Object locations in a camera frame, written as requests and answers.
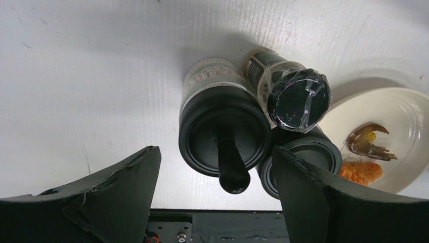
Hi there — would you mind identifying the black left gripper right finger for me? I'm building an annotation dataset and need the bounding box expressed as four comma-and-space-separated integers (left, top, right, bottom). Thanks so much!
272, 146, 428, 242

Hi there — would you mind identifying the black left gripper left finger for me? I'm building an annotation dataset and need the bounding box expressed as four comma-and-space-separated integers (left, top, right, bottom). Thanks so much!
1, 146, 161, 242

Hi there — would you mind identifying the spice jar black lid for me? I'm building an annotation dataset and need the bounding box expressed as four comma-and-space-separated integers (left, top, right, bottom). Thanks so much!
256, 127, 342, 199
178, 57, 272, 194

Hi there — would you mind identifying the orange fried food piece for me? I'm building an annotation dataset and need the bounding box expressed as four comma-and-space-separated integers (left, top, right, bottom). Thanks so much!
339, 162, 383, 186

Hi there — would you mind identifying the brown toy shrimp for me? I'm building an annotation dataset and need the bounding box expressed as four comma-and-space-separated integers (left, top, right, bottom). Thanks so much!
347, 123, 398, 161

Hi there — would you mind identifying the small dark taped spice jar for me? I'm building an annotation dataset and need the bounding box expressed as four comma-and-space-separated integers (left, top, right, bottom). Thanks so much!
243, 47, 332, 133

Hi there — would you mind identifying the cream round plate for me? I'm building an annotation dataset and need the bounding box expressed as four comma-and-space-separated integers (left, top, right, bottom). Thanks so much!
319, 88, 428, 193

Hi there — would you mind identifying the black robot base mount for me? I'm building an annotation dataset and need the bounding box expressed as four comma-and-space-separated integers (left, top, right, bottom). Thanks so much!
143, 209, 289, 243

